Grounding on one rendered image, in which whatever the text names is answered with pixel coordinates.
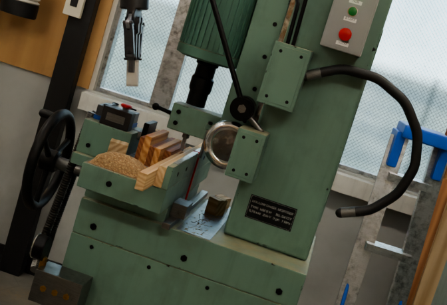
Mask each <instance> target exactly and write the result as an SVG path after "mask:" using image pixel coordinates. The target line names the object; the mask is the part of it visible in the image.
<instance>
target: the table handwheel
mask: <svg viewBox="0 0 447 305"><path fill-rule="evenodd" d="M63 119H64V121H65V126H66V132H65V140H64V141H63V142H62V144H61V145H60V146H59V147H58V148H57V149H56V150H53V149H51V148H50V147H49V143H48V137H49V135H50V134H51V132H52V130H53V129H54V128H55V126H56V125H57V124H58V123H59V122H60V121H61V120H63ZM75 133H76V124H75V118H74V116H73V114H72V113H71V112H70V111H69V110H67V109H60V110H57V111H56V112H54V113H53V114H52V115H51V116H50V117H49V118H48V119H47V120H46V122H45V123H44V124H43V126H42V127H41V129H40V130H39V133H38V134H37V137H36V138H35V141H34V142H33V145H32V147H31V150H30V152H29V155H28V158H27V161H26V164H25V169H24V172H23V179H22V186H21V195H22V200H23V203H24V205H25V206H26V208H28V209H29V210H31V211H37V210H39V209H41V208H43V207H44V206H45V205H46V204H47V203H48V202H49V201H50V200H51V198H52V197H53V195H54V194H55V192H56V191H57V189H58V187H59V185H60V182H61V180H62V178H63V175H64V173H65V169H66V168H67V165H68V162H69V160H70V158H71V154H72V151H73V146H74V142H75ZM61 152H62V154H61ZM37 165H38V166H39V168H41V169H43V172H42V174H41V178H40V181H39V185H38V188H37V191H36V193H35V196H34V198H33V180H34V175H35V170H36V167H37ZM81 167H82V166H80V165H76V167H75V169H74V171H73V175H75V176H77V177H79V175H80V171H81ZM49 172H52V173H53V172H55V173H54V175H53V178H52V179H51V182H50V183H49V185H48V186H47V188H46V189H45V191H44V192H43V188H44V186H45V182H46V180H47V177H48V174H49ZM42 192H43V194H42Z"/></svg>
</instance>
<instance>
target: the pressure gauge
mask: <svg viewBox="0 0 447 305"><path fill-rule="evenodd" d="M51 245H52V238H51V237H49V236H46V235H43V234H42V233H39V234H38V235H37V236H36V237H35V239H34V241H33V243H32V245H31V250H30V257H31V258H35V259H37V260H39V261H40V263H39V267H40V266H46V263H47V259H48V258H47V255H48V253H49V251H50V249H51Z"/></svg>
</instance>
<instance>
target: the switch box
mask: <svg viewBox="0 0 447 305"><path fill-rule="evenodd" d="M357 1H361V2H363V3H362V5H361V6H360V5H356V4H354V3H349V0H334V1H333V4H332V7H331V10H330V13H329V17H328V19H327V23H326V25H325V30H324V32H323V36H322V38H321V42H320V45H322V46H324V47H329V48H331V49H335V50H338V51H341V52H345V53H348V54H351V55H355V56H358V57H360V56H361V55H362V52H363V49H364V46H365V42H366V39H367V36H368V33H369V30H370V27H371V24H372V21H373V18H374V14H375V12H376V8H377V6H378V2H379V0H357ZM352 6H353V7H356V8H357V9H358V13H357V15H356V16H354V17H351V16H349V15H348V13H347V11H348V8H349V7H352ZM344 16H346V17H350V18H352V19H356V20H357V21H356V23H352V22H350V21H346V20H343V19H344ZM343 28H348V29H350V30H351V32H352V36H351V38H350V39H349V40H347V41H342V40H341V39H340V38H339V31H340V30H341V29H343ZM337 40H338V41H342V42H344V43H348V44H349V46H348V47H344V46H341V45H338V44H335V43H336V41H337Z"/></svg>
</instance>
